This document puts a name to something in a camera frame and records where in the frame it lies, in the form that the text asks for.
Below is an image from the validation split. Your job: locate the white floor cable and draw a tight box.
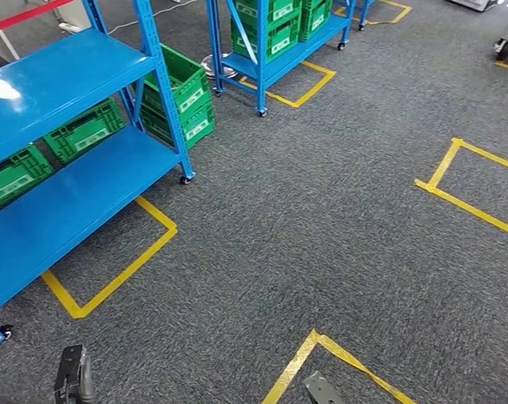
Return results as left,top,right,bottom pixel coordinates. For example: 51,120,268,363
106,0,200,36

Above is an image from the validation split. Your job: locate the blue metal shelf rack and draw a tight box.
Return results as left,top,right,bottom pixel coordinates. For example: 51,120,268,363
0,0,196,351
206,0,357,119
355,0,378,32

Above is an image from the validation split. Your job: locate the chrome round stanchion base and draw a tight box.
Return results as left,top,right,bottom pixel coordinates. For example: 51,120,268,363
201,52,239,82

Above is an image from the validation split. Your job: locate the grey robot foot plate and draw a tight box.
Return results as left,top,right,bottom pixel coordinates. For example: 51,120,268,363
302,370,348,404

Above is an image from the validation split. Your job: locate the grey flat machine base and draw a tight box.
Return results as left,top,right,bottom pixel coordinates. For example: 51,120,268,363
446,0,498,13

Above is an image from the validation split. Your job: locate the white desk panel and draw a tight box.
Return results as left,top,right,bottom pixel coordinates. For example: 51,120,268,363
48,0,91,32
0,4,20,61

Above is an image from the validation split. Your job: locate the red barrier belt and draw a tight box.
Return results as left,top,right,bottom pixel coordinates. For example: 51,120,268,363
0,0,75,36

